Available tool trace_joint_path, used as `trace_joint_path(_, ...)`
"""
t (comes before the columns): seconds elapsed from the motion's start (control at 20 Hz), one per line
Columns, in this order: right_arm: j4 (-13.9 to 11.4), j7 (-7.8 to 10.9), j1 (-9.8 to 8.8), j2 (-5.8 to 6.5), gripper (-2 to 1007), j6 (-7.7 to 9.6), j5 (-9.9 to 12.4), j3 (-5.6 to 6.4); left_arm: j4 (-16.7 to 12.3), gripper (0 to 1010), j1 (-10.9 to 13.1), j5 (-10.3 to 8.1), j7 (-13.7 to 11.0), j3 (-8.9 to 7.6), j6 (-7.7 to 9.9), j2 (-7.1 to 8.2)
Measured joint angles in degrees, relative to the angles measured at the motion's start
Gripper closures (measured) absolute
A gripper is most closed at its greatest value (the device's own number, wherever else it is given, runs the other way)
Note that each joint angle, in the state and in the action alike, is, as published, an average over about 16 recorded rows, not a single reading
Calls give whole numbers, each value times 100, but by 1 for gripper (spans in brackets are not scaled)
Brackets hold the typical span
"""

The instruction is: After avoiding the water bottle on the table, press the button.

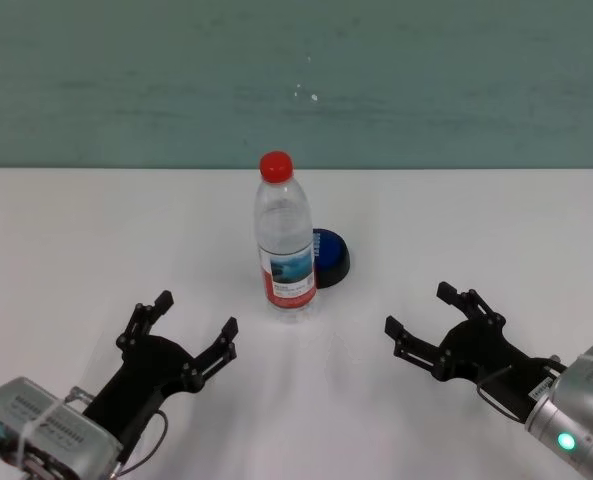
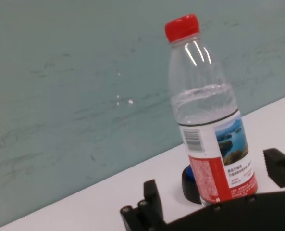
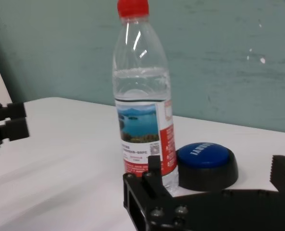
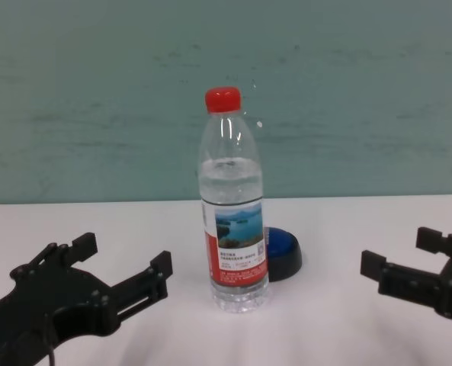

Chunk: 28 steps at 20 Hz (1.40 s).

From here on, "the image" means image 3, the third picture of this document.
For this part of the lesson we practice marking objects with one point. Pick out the clear water bottle red cap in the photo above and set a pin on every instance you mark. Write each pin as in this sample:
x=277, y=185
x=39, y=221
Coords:
x=142, y=96

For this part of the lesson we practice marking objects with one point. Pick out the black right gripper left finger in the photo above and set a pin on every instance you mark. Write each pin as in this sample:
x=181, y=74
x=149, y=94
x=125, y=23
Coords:
x=152, y=199

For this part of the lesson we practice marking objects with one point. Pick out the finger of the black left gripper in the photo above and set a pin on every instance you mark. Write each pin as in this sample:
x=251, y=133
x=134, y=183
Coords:
x=10, y=111
x=15, y=130

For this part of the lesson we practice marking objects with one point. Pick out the blue push button black base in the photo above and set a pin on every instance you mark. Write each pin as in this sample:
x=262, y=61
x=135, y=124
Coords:
x=204, y=166

